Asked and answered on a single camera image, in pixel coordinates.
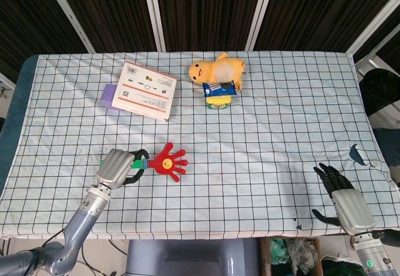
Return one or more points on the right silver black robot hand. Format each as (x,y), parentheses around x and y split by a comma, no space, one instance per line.
(351,208)

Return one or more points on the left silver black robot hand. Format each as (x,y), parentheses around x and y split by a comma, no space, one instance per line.
(114,168)

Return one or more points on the red hand clapper toy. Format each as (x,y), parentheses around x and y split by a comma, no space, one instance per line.
(167,163)

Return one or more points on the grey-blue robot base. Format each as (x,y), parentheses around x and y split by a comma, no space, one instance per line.
(187,257)

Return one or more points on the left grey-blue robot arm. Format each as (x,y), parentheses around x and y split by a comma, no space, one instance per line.
(78,226)

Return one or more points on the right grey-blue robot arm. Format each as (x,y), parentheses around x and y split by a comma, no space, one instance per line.
(372,254)

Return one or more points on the white plastic bag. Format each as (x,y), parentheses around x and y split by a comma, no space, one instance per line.
(301,255)

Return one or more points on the purple block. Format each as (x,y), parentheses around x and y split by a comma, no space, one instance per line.
(107,96)

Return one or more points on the white cardboard product box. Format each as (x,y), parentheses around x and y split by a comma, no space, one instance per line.
(143,91)

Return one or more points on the green plastic bag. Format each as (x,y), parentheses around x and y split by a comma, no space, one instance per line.
(279,251)

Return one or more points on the brown cardboard box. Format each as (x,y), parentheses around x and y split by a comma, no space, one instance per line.
(265,257)

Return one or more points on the black chair back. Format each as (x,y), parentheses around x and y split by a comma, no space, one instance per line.
(379,91)

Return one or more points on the white checkered tablecloth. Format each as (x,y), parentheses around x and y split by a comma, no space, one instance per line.
(250,138)

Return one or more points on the green container yellow lid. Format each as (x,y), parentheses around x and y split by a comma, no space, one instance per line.
(218,102)

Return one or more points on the blue cookie packet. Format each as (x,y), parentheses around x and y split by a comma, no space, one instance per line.
(218,88)

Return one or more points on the yellow plush toy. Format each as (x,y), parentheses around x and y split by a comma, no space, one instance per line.
(203,70)

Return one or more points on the white partition post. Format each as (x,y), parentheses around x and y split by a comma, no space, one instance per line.
(70,13)
(373,17)
(153,13)
(260,13)

